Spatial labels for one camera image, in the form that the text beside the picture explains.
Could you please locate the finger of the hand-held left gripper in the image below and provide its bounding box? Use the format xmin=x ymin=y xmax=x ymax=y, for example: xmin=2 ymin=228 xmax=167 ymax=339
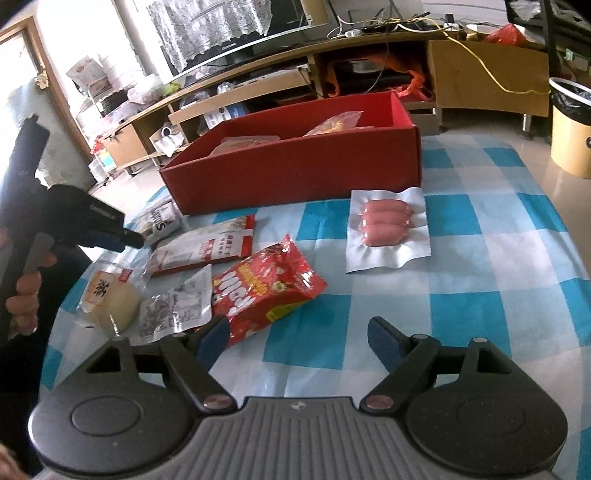
xmin=88 ymin=229 xmax=145 ymax=253

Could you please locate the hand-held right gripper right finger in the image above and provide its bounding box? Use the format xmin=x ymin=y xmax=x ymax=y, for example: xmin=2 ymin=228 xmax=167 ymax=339
xmin=360 ymin=317 xmax=514 ymax=413

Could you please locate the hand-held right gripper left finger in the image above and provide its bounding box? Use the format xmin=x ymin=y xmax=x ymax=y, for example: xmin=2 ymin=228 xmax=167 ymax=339
xmin=85 ymin=316 xmax=238 ymax=413

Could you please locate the black white printed packet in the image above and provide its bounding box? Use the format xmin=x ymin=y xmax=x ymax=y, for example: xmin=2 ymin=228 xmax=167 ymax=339
xmin=139 ymin=198 xmax=183 ymax=245

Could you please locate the clear packet with black print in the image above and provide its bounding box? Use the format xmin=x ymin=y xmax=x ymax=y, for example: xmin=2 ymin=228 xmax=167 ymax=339
xmin=137 ymin=264 xmax=214 ymax=344

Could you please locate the round pastry packet orange label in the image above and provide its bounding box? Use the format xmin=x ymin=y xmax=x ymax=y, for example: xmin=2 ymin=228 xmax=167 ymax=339
xmin=76 ymin=268 xmax=141 ymax=335

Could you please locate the red snack packet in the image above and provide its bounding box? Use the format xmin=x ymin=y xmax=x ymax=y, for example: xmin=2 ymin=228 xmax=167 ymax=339
xmin=210 ymin=234 xmax=328 ymax=347

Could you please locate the white red-edged snack packet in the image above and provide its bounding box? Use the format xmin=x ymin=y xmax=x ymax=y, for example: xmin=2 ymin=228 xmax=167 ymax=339
xmin=150 ymin=215 xmax=256 ymax=277

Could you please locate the vacuum-packed pink sausage packet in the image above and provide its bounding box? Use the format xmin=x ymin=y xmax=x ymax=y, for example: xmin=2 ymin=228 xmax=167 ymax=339
xmin=345 ymin=187 xmax=432 ymax=275

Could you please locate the white blue biscuit packet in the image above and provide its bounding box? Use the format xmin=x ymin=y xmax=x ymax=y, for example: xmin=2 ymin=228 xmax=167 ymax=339
xmin=210 ymin=135 xmax=280 ymax=160

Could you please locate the red cardboard box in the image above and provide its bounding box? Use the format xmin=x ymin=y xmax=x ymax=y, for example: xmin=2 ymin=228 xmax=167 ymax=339
xmin=159 ymin=90 xmax=422 ymax=215

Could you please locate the clear waffle packet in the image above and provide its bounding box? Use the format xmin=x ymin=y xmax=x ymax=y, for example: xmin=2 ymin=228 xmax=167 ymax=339
xmin=302 ymin=111 xmax=365 ymax=138

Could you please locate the person's left hand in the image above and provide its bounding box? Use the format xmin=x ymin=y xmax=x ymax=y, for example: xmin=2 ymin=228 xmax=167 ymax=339
xmin=0 ymin=228 xmax=58 ymax=337

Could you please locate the white storage cart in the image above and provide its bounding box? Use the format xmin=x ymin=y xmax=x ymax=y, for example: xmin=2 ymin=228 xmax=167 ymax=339
xmin=88 ymin=138 xmax=118 ymax=183

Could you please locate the blue checkered tablecloth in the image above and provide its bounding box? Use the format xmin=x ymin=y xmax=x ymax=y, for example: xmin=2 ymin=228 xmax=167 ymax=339
xmin=37 ymin=136 xmax=591 ymax=480

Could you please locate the dark patterned box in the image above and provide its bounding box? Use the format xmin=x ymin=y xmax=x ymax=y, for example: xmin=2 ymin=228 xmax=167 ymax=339
xmin=97 ymin=90 xmax=130 ymax=115

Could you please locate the white crumpled plastic bag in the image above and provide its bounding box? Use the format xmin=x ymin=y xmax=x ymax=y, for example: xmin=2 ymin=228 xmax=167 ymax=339
xmin=127 ymin=74 xmax=164 ymax=104

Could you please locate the blue white box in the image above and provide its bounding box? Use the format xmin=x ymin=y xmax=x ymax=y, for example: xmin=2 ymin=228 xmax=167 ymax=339
xmin=205 ymin=104 xmax=247 ymax=130

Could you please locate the white lace cloth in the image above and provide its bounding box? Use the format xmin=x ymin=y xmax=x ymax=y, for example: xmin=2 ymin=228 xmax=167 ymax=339
xmin=147 ymin=0 xmax=305 ymax=75

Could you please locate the orange plastic bag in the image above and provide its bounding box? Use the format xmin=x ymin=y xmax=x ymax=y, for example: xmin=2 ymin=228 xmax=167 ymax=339
xmin=323 ymin=51 xmax=435 ymax=102

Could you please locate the black television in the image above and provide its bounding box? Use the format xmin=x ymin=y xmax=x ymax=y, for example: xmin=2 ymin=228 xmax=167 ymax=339
xmin=145 ymin=0 xmax=335 ymax=86

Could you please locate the cream trash bin black liner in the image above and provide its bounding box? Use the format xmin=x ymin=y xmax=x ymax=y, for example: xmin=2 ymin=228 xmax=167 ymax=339
xmin=549 ymin=77 xmax=591 ymax=181

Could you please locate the wooden television stand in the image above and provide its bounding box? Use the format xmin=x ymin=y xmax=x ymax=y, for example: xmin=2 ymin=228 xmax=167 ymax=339
xmin=99 ymin=28 xmax=550 ymax=174

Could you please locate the black router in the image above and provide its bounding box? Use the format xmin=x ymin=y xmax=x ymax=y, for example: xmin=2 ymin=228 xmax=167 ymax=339
xmin=360 ymin=9 xmax=416 ymax=34

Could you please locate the red plastic bag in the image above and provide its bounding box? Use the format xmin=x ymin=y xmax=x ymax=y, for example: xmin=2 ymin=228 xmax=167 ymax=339
xmin=482 ymin=23 xmax=527 ymax=47

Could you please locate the black shelf rack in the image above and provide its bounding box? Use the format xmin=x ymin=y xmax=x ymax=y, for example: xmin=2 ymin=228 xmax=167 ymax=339
xmin=503 ymin=0 xmax=591 ymax=79

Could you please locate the wooden door frame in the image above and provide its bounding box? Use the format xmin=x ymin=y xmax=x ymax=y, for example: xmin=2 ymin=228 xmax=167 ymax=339
xmin=0 ymin=16 xmax=93 ymax=185

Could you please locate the wall calendar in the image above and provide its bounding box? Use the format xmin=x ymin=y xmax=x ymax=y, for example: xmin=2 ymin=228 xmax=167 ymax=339
xmin=66 ymin=55 xmax=112 ymax=95

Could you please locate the yellow cable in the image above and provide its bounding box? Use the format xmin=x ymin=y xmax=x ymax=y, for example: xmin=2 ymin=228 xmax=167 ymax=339
xmin=388 ymin=16 xmax=552 ymax=97

